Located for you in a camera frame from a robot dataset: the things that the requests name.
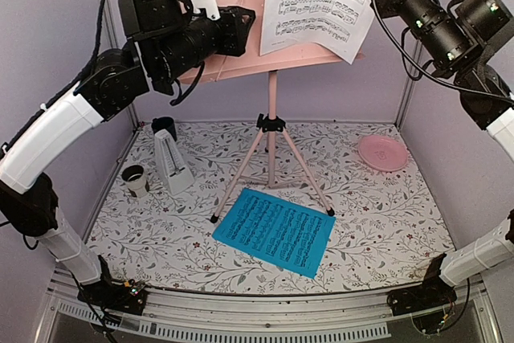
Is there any dark blue mug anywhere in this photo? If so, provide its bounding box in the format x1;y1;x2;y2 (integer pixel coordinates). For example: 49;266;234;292
151;116;177;141

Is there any aluminium frame post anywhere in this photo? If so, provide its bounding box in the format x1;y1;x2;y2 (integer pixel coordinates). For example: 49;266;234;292
100;0;139;131
395;0;443;127

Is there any aluminium front rail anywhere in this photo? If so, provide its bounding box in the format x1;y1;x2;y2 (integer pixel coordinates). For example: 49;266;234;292
35;263;508;342

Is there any white paper cup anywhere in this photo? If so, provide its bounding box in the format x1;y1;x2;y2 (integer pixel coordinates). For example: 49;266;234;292
121;165;149;198

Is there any pink music stand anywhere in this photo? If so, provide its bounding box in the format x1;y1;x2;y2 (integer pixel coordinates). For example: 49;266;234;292
162;0;366;224

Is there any right aluminium frame post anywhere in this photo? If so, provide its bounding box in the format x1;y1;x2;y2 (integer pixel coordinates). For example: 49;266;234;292
395;0;443;127

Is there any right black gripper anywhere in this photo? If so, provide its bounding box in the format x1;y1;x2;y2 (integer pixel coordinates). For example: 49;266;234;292
364;0;471;69

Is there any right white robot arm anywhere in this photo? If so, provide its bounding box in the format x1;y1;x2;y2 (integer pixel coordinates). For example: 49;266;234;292
370;0;513;157

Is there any pink plate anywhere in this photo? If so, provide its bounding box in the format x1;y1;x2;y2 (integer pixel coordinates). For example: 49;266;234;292
357;135;408;172

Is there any white sheet music page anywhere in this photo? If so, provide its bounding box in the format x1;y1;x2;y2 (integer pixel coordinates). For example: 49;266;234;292
260;0;373;63

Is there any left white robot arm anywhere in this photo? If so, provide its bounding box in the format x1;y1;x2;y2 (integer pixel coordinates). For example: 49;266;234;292
1;0;255;306

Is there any floral table mat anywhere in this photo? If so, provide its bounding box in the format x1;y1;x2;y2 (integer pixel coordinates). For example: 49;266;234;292
88;122;454;296

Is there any white metronome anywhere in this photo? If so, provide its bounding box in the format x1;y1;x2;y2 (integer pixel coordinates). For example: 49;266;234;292
154;129;194;195

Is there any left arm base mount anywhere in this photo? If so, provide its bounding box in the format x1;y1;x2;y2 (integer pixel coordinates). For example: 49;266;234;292
78;273;148;316

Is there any left aluminium frame post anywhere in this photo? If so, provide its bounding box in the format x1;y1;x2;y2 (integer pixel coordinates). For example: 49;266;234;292
100;0;139;131

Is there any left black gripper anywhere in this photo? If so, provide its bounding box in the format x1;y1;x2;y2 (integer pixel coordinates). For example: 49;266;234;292
150;3;256;84

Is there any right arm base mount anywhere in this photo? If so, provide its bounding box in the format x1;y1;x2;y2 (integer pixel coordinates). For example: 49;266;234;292
386;276;457;316

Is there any blue sheet music page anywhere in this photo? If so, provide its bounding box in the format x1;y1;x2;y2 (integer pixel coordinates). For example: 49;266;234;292
213;188;336;279

